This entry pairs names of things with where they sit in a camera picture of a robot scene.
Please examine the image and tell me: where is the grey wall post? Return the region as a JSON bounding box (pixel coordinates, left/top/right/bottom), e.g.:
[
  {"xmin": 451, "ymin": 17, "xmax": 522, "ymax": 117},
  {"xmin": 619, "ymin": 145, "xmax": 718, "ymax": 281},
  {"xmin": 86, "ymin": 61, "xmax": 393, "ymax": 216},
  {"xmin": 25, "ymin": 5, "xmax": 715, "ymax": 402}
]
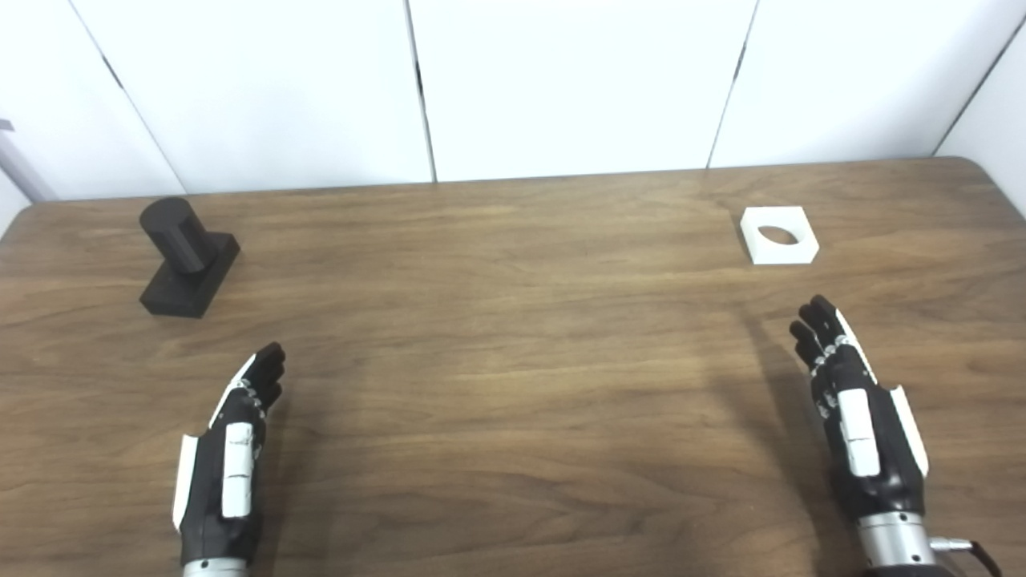
[{"xmin": 0, "ymin": 120, "xmax": 59, "ymax": 201}]

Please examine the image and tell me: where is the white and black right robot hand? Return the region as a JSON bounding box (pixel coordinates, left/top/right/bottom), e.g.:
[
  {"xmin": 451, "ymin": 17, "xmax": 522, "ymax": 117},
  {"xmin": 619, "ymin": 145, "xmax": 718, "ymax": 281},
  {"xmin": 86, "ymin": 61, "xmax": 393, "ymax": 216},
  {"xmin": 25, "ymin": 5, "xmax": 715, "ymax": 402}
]
[{"xmin": 790, "ymin": 295, "xmax": 931, "ymax": 522}]

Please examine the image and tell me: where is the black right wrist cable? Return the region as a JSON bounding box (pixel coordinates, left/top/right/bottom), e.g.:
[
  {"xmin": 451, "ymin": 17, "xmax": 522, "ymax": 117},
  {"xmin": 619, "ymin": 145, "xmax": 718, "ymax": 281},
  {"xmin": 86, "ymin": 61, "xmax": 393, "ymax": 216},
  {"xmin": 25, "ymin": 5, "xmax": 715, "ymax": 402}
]
[{"xmin": 930, "ymin": 537, "xmax": 1003, "ymax": 577}]

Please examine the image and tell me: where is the black peg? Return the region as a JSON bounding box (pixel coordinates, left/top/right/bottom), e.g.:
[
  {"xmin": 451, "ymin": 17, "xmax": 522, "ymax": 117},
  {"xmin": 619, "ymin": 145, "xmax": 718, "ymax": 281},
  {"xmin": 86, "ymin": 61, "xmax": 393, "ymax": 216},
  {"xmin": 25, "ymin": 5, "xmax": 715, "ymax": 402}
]
[{"xmin": 139, "ymin": 196, "xmax": 241, "ymax": 319}]

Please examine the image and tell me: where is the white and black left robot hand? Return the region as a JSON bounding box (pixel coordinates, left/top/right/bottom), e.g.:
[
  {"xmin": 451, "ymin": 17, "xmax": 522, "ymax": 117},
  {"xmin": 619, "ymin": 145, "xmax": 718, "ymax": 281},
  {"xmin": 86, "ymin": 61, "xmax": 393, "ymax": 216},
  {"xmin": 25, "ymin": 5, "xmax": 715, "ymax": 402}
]
[{"xmin": 172, "ymin": 342, "xmax": 286, "ymax": 566}]

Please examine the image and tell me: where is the white square piece with hole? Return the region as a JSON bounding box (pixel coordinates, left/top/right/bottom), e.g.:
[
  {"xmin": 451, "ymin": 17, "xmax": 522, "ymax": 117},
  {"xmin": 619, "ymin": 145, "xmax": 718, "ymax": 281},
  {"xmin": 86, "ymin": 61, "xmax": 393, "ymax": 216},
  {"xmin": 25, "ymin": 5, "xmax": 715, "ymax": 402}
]
[{"xmin": 739, "ymin": 206, "xmax": 820, "ymax": 266}]

